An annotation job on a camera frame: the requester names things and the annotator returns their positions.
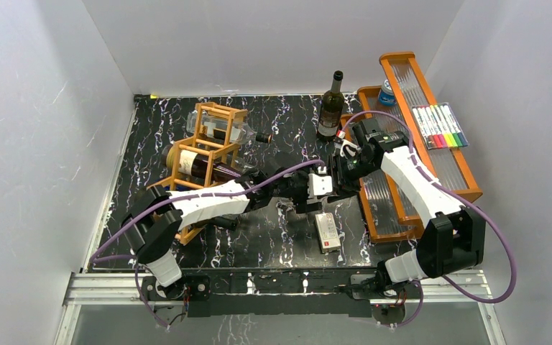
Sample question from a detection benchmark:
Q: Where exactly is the orange tiered shelf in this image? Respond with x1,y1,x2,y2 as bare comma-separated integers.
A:
340,51,484,244

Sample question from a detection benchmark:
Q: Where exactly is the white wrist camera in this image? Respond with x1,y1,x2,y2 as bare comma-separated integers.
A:
308,166,334,198
334,130,360,158

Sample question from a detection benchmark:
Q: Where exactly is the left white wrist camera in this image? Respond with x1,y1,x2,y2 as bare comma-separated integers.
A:
308,166,334,198

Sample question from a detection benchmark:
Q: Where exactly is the clear black-cap bottle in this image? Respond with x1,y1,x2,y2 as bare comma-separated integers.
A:
185,110,273,146

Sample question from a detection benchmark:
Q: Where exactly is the white rectangular box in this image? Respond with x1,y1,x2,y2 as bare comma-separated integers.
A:
314,213,341,254

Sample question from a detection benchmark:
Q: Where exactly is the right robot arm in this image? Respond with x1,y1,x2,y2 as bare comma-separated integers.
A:
329,119,486,298

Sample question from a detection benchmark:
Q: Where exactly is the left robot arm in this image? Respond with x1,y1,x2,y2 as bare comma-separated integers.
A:
121,160,334,299

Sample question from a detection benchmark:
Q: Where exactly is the purple cable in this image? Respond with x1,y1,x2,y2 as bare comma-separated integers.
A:
340,110,518,329
88,159,327,329

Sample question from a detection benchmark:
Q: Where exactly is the dark green silver-cap wine bottle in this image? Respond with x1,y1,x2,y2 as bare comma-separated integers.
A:
317,70,344,141

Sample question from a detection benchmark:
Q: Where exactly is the brown gold-cap wine bottle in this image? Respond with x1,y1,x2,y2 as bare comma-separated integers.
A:
162,144,254,183

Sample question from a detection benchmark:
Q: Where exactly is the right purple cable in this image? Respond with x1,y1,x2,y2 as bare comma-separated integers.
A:
340,110,518,329

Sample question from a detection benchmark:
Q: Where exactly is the coloured marker pack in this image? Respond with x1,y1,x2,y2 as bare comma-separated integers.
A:
411,102,469,150

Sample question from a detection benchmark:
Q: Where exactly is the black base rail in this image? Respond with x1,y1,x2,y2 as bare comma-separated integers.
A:
64,266,494,329

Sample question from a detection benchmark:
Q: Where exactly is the wooden wine rack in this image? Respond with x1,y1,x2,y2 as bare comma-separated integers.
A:
149,101,249,247

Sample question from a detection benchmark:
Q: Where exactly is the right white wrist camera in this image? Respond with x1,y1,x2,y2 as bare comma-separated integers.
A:
334,130,360,158

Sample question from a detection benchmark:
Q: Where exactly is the dark green black-cap wine bottle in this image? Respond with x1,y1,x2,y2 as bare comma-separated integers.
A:
208,215,239,230

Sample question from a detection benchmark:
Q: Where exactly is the blue-label can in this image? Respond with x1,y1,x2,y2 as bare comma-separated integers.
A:
378,79,397,106

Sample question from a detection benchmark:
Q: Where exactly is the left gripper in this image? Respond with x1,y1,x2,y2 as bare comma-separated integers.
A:
270,162,322,211

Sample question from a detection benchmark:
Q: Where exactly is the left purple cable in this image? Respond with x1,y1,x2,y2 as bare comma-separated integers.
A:
88,159,327,329

